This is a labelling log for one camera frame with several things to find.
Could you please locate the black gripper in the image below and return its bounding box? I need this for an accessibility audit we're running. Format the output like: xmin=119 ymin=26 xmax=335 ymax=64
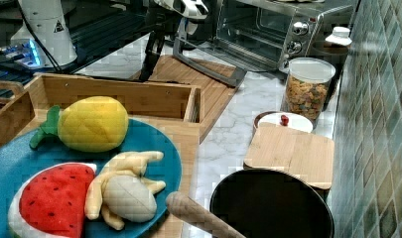
xmin=139 ymin=0 xmax=175 ymax=81

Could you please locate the wooden drawer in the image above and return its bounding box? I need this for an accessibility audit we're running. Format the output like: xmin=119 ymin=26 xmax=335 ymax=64
xmin=26 ymin=56 xmax=236 ymax=139

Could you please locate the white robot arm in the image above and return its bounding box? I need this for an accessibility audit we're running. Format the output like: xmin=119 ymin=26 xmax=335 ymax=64
xmin=11 ymin=0 xmax=209 ymax=81

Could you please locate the silver toaster oven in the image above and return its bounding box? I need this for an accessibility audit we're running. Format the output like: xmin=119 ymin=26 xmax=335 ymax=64
xmin=173 ymin=0 xmax=359 ymax=88

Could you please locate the yellow plush pineapple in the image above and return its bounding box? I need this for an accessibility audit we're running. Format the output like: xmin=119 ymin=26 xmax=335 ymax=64
xmin=30 ymin=96 xmax=129 ymax=153

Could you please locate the clear cereal jar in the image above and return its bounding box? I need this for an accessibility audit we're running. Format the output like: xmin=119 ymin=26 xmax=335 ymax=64
xmin=281 ymin=58 xmax=335 ymax=127

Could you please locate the wooden tea organizer tray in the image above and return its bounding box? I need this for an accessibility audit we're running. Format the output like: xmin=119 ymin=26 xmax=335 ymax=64
xmin=0 ymin=81 xmax=35 ymax=148

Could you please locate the white lidded bowl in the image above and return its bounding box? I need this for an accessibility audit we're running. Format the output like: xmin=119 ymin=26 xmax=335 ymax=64
xmin=253 ymin=111 xmax=314 ymax=133

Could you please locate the white cap wooden grinder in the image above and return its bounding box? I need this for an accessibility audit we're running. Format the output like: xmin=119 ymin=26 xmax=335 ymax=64
xmin=312 ymin=27 xmax=352 ymax=64

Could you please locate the plush peeled banana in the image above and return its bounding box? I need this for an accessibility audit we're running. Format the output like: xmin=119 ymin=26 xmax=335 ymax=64
xmin=84 ymin=151 xmax=166 ymax=230

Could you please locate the wooden spoon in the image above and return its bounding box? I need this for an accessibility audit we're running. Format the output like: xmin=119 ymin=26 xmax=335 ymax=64
xmin=166 ymin=191 xmax=246 ymax=238

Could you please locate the blue round plate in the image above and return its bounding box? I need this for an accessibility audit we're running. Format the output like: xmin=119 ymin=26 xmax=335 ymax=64
xmin=0 ymin=119 xmax=182 ymax=238

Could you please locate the red plush watermelon slice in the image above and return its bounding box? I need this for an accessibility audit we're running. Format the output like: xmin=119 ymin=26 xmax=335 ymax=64
xmin=8 ymin=163 xmax=97 ymax=238

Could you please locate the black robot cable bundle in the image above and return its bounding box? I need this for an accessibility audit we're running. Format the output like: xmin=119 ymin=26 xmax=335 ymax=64
xmin=16 ymin=0 xmax=63 ymax=72

